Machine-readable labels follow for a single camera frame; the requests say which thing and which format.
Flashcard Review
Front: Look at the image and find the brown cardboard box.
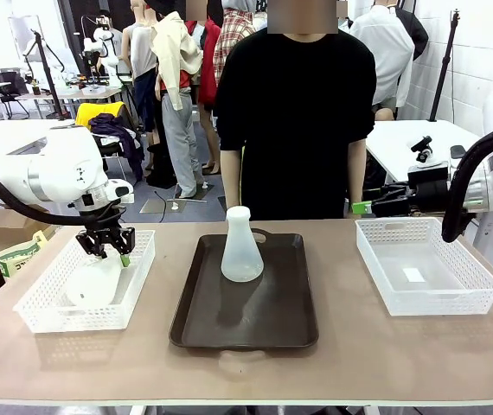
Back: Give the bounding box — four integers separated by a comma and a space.
0, 202, 57, 252

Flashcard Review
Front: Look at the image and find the white plastic Erlenmeyer flask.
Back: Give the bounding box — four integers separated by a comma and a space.
65, 254, 125, 309
221, 206, 266, 283

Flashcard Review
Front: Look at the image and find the white work table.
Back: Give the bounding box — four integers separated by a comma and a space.
0, 118, 97, 157

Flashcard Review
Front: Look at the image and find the black right arm cable sleeve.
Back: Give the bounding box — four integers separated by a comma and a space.
440, 111, 493, 244

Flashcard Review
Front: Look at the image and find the black arm cable sleeve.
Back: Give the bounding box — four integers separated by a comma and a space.
0, 165, 90, 228
440, 111, 493, 244

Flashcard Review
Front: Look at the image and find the mannequin in white tank top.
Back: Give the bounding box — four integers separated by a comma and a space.
120, 0, 162, 174

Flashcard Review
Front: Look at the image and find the person's right forearm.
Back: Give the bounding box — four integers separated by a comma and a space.
221, 148, 244, 213

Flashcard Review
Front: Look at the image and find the black hanging jacket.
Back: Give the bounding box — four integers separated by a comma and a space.
395, 3, 430, 62

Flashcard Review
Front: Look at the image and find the green and white bag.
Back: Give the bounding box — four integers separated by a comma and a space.
0, 231, 47, 278

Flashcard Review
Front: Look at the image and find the black office chair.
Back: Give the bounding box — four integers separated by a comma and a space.
0, 71, 31, 120

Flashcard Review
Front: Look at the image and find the black left arm cable sleeve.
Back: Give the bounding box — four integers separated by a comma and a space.
0, 165, 90, 228

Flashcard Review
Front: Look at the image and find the person's black sweater torso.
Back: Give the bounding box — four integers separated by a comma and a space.
214, 0, 377, 221

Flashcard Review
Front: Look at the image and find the mannequin in red garment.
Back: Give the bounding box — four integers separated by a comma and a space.
184, 18, 222, 107

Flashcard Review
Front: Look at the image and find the person's left forearm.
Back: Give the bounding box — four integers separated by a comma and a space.
346, 138, 368, 215

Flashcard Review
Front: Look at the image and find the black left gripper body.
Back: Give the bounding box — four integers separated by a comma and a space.
81, 202, 125, 237

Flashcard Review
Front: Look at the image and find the black angled camera stand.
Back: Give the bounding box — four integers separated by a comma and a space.
29, 29, 68, 122

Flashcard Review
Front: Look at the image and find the tall black tripod stand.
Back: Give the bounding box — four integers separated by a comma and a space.
427, 10, 462, 122

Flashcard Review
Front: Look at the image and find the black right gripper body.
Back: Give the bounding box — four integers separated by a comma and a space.
406, 179, 449, 205

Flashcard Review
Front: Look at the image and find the yellow cloth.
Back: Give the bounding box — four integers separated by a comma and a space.
75, 102, 127, 131

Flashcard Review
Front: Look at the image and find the mannequin in plaid shirt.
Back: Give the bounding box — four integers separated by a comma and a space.
213, 7, 257, 87

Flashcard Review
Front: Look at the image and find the purple clothing pile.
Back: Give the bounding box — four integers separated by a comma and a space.
88, 112, 146, 183

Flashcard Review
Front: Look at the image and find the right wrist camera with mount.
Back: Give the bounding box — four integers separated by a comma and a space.
407, 135, 450, 182

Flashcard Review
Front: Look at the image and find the white table with black edge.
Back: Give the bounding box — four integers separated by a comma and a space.
365, 119, 483, 185

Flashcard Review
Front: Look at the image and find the grey mannequin base plate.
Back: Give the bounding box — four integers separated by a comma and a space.
139, 197, 188, 215

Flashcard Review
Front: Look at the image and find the left wrist camera white housing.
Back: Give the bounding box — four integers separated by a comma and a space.
106, 178, 136, 205

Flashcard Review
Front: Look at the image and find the dark brown serving tray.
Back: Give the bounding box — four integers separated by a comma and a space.
168, 228, 320, 350

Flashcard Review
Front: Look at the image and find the mannequin with beige jacket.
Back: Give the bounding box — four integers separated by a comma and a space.
150, 0, 208, 201

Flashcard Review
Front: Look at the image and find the white perforated plastic basket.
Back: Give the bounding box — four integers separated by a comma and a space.
355, 217, 493, 317
12, 229, 157, 335

